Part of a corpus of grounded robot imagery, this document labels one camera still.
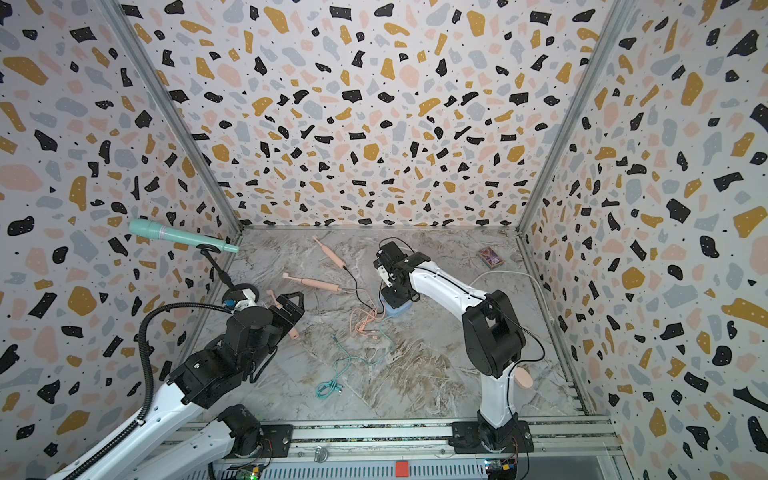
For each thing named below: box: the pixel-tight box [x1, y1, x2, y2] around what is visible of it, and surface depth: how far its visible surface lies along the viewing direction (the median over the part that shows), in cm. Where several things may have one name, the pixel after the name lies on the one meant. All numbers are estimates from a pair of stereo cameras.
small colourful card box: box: [479, 246, 505, 268], surface depth 115 cm
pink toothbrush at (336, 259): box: [312, 236, 347, 269], surface depth 112 cm
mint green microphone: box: [129, 218, 240, 254], surface depth 76 cm
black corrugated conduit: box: [61, 302, 233, 480], surface depth 44 cm
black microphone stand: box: [196, 244, 234, 291], surface depth 86 cm
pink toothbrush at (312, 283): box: [282, 273, 342, 292], surface depth 106 cm
